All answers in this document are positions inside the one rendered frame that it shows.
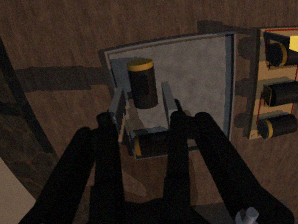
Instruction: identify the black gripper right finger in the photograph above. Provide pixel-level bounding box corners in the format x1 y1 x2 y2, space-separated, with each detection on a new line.
160 81 294 224

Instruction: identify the black battery with yellow top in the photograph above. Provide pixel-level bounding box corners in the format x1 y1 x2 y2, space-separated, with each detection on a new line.
262 114 298 139
127 58 158 109
268 81 298 107
271 42 298 67
135 131 169 156

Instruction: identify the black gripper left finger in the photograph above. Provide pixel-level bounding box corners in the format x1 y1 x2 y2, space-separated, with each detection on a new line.
18 87 127 224

